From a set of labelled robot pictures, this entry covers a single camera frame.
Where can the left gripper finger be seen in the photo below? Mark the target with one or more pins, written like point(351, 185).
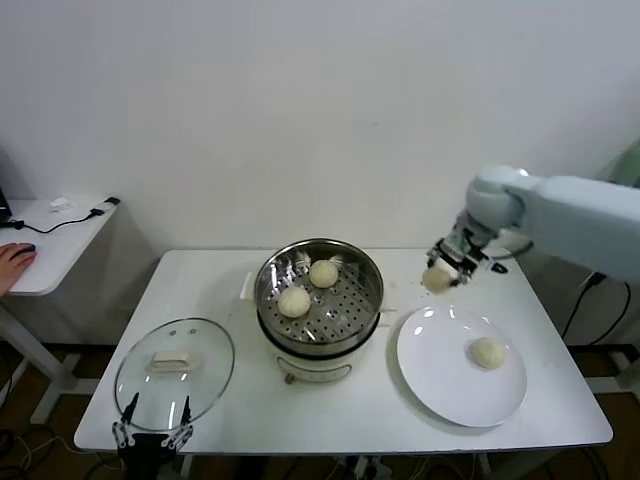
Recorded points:
point(185, 426)
point(123, 431)

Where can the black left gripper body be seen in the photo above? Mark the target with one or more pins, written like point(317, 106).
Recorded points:
point(145, 452)

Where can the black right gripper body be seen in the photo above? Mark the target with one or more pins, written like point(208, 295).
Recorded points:
point(456, 245)

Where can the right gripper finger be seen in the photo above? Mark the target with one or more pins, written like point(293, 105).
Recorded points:
point(433, 261)
point(460, 280)

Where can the white steamed baozi bun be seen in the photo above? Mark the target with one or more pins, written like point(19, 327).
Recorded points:
point(439, 281)
point(487, 353)
point(324, 274)
point(294, 301)

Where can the round glass pot lid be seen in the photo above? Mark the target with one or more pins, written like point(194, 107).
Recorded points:
point(165, 340)

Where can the stainless steel steamer basket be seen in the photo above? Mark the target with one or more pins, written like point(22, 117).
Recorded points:
point(330, 310)

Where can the bare person hand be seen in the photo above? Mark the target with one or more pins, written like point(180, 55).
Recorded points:
point(14, 267)

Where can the large white round plate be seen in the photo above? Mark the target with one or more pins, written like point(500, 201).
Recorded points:
point(440, 380)

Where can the pale green appliance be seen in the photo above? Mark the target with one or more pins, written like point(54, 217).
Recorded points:
point(631, 165)

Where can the white side desk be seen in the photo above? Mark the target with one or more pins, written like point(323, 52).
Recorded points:
point(65, 245)

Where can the small white crumpled object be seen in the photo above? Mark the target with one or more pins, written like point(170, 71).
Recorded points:
point(59, 205)

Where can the black laptop computer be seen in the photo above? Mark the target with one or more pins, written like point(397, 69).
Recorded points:
point(4, 205)

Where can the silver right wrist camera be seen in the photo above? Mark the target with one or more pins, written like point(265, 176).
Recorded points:
point(479, 260)

